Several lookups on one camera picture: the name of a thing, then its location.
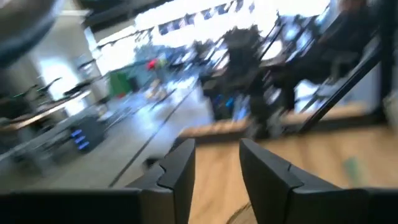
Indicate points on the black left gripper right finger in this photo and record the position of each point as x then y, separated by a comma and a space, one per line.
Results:
280, 199

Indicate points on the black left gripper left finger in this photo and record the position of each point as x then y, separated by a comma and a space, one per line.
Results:
161, 202

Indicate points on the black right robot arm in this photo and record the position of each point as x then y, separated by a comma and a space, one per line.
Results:
248, 77

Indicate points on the round woven straw placemat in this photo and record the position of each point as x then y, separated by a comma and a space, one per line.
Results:
244, 216

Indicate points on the computer tower with blue lights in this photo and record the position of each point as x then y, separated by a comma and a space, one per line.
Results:
90, 133

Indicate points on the box with blue lights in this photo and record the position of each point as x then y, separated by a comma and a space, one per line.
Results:
222, 107

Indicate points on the green cabinet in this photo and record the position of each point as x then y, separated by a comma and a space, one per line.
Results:
118, 83

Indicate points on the long wooden desk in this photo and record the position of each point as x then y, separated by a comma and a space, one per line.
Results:
40, 113

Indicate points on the black aluminium table frame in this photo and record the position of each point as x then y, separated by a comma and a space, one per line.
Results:
339, 93

